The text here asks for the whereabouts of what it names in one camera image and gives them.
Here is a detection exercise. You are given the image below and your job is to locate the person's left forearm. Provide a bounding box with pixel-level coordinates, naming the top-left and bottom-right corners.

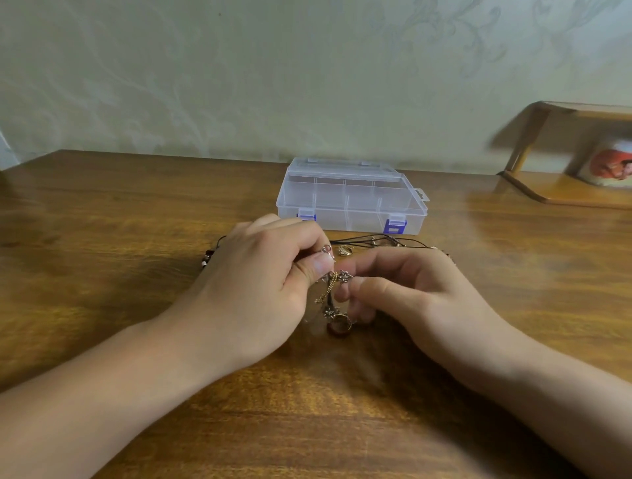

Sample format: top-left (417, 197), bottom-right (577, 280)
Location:
top-left (0, 316), bottom-right (219, 479)

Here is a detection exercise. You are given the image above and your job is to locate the person's left hand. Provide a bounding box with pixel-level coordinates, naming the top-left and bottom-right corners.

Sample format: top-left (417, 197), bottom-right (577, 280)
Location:
top-left (153, 214), bottom-right (337, 374)

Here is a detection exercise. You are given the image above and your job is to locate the person's right hand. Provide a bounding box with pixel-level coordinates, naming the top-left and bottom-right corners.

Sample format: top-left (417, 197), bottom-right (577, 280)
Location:
top-left (332, 247), bottom-right (531, 386)

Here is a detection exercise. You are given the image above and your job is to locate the wooden shelf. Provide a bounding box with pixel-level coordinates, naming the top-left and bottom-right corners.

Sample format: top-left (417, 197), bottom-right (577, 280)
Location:
top-left (498, 101), bottom-right (632, 209)

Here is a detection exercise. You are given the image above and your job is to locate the person's right forearm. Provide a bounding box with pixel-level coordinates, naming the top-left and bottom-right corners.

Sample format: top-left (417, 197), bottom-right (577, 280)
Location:
top-left (469, 340), bottom-right (632, 479)

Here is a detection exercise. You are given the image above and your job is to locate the clear plastic organizer box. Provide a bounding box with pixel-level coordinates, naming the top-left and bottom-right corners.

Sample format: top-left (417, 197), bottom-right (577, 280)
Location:
top-left (275, 157), bottom-right (431, 236)

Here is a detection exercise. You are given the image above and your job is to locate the white printed mug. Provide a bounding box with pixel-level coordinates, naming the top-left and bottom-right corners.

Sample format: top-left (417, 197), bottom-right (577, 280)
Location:
top-left (577, 135), bottom-right (632, 189)

